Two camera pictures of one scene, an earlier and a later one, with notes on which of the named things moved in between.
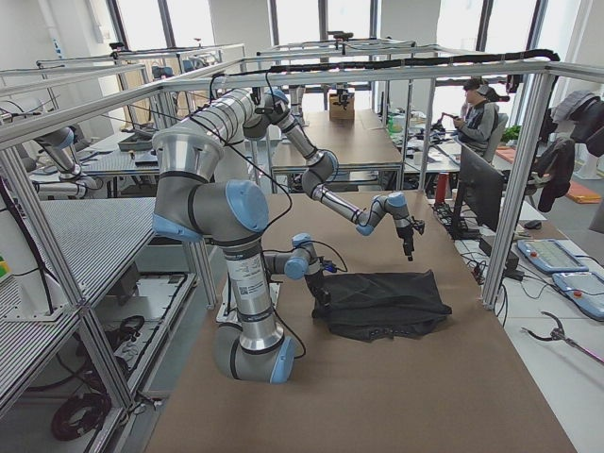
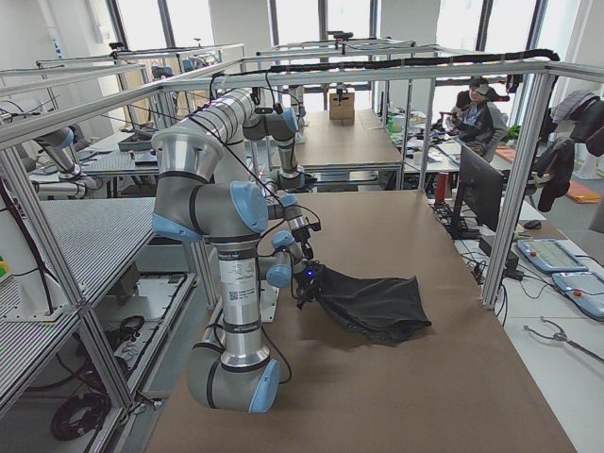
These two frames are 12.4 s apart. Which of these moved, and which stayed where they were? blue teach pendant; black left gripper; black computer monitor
Moved: black left gripper
Stayed: black computer monitor; blue teach pendant
